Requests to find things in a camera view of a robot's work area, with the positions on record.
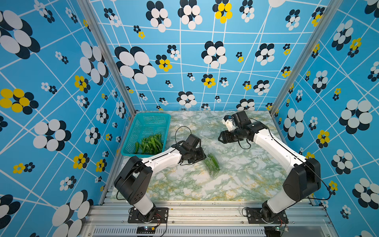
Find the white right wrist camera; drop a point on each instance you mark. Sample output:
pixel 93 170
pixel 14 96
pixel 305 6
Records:
pixel 228 122

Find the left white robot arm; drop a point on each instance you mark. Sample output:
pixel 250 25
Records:
pixel 133 180

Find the aluminium frame post left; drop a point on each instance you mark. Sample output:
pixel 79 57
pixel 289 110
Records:
pixel 89 15

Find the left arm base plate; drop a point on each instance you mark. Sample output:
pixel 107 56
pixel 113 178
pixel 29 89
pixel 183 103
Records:
pixel 161 214

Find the aluminium frame post right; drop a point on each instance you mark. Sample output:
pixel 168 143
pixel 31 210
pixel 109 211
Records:
pixel 331 10

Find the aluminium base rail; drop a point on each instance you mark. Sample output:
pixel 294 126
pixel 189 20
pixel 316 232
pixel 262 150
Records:
pixel 208 219

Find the teal plastic basket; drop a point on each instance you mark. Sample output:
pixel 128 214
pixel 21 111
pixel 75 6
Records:
pixel 144 125

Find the clear clamshell with peppers front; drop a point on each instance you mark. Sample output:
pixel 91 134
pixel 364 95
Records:
pixel 212 124

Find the clear clamshell with peppers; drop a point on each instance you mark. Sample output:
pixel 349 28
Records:
pixel 194 112
pixel 212 124
pixel 212 165

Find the left controller board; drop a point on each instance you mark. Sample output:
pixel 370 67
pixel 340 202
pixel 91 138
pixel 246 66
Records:
pixel 145 231

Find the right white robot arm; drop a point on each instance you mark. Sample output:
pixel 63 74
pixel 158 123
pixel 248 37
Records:
pixel 303 175

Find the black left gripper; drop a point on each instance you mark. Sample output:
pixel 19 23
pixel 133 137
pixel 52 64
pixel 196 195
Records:
pixel 202 155

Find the controller board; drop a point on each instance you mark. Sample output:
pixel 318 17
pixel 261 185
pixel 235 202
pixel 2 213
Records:
pixel 145 231
pixel 275 231

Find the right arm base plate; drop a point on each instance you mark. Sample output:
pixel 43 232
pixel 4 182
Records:
pixel 254 216

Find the aluminium frame post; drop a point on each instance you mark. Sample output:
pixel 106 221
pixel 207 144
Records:
pixel 331 10
pixel 89 15

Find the right controller board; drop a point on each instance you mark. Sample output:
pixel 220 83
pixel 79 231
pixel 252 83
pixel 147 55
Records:
pixel 275 231

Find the green peppers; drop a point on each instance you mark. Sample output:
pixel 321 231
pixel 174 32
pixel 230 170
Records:
pixel 150 145

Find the clear clamshell with peppers middle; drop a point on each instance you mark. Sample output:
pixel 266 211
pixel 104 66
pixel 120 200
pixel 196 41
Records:
pixel 194 112

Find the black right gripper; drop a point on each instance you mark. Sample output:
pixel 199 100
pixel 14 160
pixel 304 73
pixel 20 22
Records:
pixel 224 136

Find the clear clamshell with peppers back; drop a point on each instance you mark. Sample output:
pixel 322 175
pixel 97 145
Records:
pixel 212 165

